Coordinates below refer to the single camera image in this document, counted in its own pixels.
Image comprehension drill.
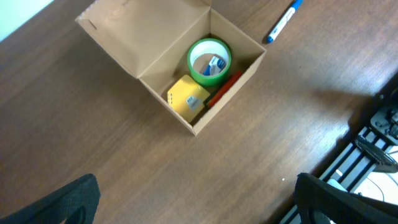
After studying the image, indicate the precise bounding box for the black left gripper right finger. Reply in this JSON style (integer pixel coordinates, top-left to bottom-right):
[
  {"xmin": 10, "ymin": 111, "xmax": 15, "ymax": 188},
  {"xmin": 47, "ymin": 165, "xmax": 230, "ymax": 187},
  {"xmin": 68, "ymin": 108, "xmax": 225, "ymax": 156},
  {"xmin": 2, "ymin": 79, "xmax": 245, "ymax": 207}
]
[{"xmin": 294, "ymin": 173, "xmax": 397, "ymax": 224}]

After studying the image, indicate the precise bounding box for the green tape roll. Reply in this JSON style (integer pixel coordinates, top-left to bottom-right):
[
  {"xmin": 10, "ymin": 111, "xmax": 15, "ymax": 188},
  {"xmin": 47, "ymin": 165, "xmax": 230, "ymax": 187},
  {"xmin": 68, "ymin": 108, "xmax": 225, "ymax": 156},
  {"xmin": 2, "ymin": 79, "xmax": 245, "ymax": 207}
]
[{"xmin": 187, "ymin": 38, "xmax": 232, "ymax": 86}]

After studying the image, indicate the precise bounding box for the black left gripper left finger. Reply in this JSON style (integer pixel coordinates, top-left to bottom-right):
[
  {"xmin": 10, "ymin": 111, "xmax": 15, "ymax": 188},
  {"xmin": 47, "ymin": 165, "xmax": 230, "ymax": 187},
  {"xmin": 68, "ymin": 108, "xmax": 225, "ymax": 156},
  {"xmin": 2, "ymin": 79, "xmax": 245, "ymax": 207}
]
[{"xmin": 1, "ymin": 174, "xmax": 101, "ymax": 224}]

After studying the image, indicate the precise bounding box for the blue white board marker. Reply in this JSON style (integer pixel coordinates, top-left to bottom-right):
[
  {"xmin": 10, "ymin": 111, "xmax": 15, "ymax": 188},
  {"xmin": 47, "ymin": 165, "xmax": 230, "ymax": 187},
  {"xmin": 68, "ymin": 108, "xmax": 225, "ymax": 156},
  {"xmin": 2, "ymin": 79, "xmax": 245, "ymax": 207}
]
[{"xmin": 266, "ymin": 0, "xmax": 303, "ymax": 44}]

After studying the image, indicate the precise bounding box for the yellow spiral notepad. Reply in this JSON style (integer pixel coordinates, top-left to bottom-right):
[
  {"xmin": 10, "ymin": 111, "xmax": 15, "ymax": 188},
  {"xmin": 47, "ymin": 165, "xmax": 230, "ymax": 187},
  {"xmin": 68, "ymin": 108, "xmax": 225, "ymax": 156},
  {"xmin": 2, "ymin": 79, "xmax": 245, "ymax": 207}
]
[{"xmin": 167, "ymin": 75, "xmax": 210, "ymax": 123}]

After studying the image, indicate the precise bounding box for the orange stapler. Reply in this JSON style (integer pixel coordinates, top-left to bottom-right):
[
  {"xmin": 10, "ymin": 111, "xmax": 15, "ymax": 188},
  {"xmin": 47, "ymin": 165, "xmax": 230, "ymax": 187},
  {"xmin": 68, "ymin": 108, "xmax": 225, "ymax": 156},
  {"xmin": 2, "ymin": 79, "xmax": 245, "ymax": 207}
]
[{"xmin": 203, "ymin": 71, "xmax": 243, "ymax": 108}]

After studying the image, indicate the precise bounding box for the white blue staples box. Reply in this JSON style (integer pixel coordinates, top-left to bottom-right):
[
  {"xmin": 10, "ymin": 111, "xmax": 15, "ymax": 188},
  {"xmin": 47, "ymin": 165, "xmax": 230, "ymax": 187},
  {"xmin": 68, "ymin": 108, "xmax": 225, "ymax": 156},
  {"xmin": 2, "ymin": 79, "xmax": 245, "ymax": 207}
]
[{"xmin": 201, "ymin": 56, "xmax": 226, "ymax": 76}]

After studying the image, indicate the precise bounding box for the brown cardboard box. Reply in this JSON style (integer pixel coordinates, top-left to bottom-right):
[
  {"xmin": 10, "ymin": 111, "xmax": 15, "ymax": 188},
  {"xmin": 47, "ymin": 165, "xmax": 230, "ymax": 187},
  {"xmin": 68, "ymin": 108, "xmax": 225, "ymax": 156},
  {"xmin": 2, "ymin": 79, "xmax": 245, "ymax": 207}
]
[{"xmin": 76, "ymin": 0, "xmax": 266, "ymax": 134}]

